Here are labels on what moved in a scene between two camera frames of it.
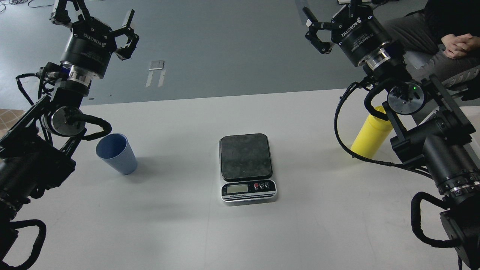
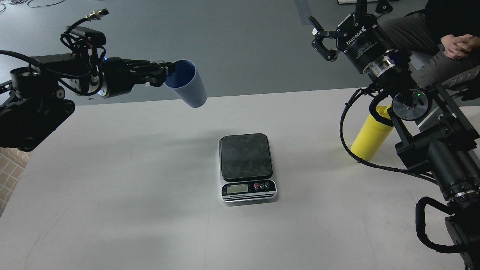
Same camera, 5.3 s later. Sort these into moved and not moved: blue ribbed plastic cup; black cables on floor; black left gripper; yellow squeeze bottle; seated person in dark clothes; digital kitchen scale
Moved: blue ribbed plastic cup; black left gripper
Not moved: seated person in dark clothes; yellow squeeze bottle; black cables on floor; digital kitchen scale
